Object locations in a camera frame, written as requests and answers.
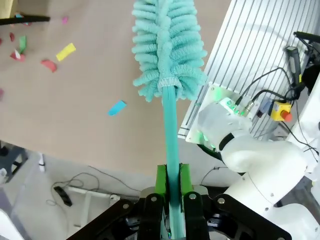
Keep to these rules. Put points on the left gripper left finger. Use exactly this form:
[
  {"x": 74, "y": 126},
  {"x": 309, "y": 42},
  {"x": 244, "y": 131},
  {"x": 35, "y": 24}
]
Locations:
[{"x": 150, "y": 215}]

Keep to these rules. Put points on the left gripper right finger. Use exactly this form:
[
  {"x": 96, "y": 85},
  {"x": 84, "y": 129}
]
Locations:
[{"x": 197, "y": 217}]

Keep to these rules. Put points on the teal microfiber duster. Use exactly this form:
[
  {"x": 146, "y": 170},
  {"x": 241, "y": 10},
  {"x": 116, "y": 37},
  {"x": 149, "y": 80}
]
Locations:
[{"x": 167, "y": 50}]

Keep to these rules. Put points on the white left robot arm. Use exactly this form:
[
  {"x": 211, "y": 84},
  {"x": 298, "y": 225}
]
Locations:
[{"x": 262, "y": 155}]

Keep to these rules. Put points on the black power strip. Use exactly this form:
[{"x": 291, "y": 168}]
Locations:
[{"x": 62, "y": 196}]

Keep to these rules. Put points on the cyan paper scrap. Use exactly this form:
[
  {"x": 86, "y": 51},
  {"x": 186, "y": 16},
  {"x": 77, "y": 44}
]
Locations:
[
  {"x": 17, "y": 15},
  {"x": 116, "y": 108}
]

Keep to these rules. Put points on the silver robot mounting plate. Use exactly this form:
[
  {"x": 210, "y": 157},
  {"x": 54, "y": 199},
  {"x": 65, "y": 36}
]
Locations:
[{"x": 215, "y": 92}]

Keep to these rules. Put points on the yellow emergency stop button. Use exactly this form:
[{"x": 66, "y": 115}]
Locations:
[{"x": 281, "y": 110}]

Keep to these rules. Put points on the black metal stand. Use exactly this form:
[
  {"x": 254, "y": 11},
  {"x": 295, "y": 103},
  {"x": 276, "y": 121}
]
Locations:
[{"x": 12, "y": 160}]

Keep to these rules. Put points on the red paper scrap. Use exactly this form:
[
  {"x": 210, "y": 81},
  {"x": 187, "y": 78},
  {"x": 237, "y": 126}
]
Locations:
[
  {"x": 49, "y": 65},
  {"x": 11, "y": 37},
  {"x": 21, "y": 58}
]

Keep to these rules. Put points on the black handheld device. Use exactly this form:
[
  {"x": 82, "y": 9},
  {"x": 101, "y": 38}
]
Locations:
[{"x": 295, "y": 62}]

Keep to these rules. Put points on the yellow paper scrap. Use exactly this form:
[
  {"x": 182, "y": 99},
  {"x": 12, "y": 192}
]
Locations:
[{"x": 65, "y": 51}]

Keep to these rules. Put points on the aluminium profile base table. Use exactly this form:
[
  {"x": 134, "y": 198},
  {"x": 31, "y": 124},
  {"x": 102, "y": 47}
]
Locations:
[{"x": 250, "y": 37}]

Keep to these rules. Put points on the magenta paper scrap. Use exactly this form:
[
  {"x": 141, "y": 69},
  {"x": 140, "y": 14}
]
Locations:
[{"x": 1, "y": 93}]

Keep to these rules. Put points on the white paper scrap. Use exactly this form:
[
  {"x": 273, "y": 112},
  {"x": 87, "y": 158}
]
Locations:
[{"x": 17, "y": 53}]

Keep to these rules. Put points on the pink paper scrap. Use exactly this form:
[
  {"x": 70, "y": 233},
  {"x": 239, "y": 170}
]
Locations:
[
  {"x": 28, "y": 24},
  {"x": 65, "y": 20}
]

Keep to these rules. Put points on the green paper scrap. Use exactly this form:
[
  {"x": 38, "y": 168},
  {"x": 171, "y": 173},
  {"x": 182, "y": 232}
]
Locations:
[{"x": 23, "y": 43}]

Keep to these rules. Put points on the white metal floor frame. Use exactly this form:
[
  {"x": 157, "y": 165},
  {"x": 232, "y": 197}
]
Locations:
[{"x": 87, "y": 202}]

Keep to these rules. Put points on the black frame wooden shelf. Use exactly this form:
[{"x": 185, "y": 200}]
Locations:
[{"x": 30, "y": 19}]

